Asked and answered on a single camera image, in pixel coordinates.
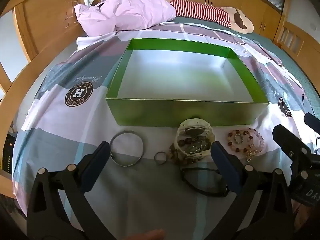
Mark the white wristwatch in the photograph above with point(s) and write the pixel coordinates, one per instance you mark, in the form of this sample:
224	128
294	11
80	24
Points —
192	132

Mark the striped plush toy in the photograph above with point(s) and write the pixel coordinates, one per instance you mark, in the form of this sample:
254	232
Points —
207	11

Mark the green cardboard box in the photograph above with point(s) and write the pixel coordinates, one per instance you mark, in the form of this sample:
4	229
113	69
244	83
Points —
175	80

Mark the silver bangle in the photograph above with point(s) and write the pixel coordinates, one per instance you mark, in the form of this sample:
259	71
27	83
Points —
113	156

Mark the wooden wardrobe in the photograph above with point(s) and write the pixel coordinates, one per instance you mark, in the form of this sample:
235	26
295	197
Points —
270	7

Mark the printed bedsheet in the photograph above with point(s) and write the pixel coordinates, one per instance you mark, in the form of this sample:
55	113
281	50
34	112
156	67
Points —
62	130

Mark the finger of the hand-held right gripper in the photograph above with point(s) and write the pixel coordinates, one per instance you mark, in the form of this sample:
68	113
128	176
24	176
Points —
312	122
287	140

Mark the black device with orange lights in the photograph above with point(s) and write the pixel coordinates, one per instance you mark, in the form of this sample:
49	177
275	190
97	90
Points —
8	152

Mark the wooden headboard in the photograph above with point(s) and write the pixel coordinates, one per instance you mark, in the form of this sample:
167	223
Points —
42	25

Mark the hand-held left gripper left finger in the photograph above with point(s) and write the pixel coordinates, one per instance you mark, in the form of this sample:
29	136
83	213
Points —
96	161

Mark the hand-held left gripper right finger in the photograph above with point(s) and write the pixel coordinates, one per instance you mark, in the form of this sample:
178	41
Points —
225	163

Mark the person's left hand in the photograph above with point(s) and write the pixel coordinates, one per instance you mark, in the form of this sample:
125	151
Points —
147	235

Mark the pink quilt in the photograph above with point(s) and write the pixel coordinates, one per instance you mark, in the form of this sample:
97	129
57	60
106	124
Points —
130	10

